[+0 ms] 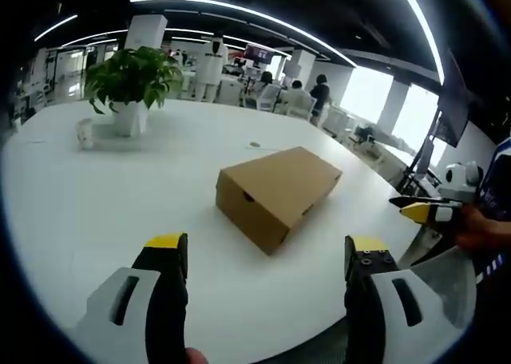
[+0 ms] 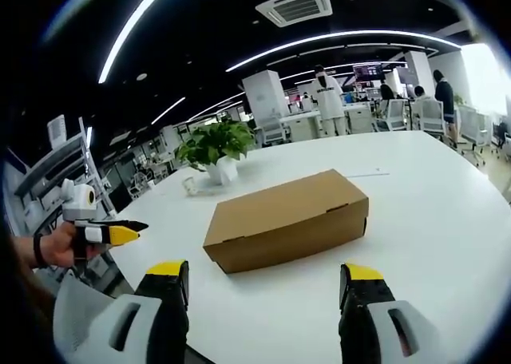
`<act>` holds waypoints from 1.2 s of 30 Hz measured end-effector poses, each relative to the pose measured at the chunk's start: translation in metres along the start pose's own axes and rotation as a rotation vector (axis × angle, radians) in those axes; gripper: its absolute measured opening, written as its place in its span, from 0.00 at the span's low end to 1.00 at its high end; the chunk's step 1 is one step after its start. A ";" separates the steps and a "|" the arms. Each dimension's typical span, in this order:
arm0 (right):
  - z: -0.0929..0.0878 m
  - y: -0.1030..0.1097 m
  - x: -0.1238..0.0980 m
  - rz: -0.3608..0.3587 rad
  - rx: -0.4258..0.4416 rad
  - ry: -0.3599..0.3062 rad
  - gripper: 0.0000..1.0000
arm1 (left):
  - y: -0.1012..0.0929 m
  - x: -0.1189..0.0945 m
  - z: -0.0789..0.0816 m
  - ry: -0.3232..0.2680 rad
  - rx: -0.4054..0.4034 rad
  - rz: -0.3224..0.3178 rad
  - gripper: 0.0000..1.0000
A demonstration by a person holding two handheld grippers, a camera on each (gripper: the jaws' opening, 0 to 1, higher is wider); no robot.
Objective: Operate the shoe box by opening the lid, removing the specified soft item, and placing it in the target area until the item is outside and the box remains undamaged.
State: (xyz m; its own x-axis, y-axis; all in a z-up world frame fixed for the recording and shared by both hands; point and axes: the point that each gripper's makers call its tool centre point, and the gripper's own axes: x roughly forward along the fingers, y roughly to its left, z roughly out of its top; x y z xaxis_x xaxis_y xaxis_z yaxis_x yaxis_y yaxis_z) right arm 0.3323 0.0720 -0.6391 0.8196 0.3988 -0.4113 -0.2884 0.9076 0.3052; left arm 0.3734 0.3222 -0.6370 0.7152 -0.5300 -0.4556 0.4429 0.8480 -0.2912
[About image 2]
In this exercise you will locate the white office desk row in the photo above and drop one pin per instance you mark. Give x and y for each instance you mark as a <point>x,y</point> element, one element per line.
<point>307,122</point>

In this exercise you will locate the green potted plant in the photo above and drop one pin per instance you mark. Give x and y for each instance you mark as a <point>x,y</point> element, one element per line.
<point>217,144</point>

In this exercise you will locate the brown cardboard shoe box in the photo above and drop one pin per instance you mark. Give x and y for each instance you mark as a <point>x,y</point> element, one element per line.
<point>279,220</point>

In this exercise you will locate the person's left hand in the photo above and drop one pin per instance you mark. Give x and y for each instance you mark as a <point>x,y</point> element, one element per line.
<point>60,246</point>

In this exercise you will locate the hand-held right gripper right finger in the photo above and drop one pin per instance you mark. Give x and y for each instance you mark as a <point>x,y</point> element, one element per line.
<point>363,320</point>

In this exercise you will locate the white square pillar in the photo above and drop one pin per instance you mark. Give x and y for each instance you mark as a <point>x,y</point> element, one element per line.
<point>263,94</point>

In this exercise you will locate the long curved ceiling light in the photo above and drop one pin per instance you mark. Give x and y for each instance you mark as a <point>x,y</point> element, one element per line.
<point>131,24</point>
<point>339,40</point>

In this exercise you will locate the grey mesh chair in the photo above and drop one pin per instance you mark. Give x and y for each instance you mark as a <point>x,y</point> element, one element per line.
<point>76,296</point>

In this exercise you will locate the ceiling air conditioner vent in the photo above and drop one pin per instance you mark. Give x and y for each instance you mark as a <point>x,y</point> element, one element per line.
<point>294,5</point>

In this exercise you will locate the wall screen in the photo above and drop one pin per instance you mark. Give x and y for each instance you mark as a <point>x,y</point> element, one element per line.
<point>367,72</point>

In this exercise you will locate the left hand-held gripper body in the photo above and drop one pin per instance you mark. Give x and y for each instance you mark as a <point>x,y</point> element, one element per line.
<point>80,204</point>

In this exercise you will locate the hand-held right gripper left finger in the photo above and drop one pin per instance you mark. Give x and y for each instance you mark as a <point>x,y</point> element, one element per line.
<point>159,320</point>

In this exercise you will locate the white office chair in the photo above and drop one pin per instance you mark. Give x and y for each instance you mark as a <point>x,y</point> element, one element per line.
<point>274,130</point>
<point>432,116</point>
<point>473,132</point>
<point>395,114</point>

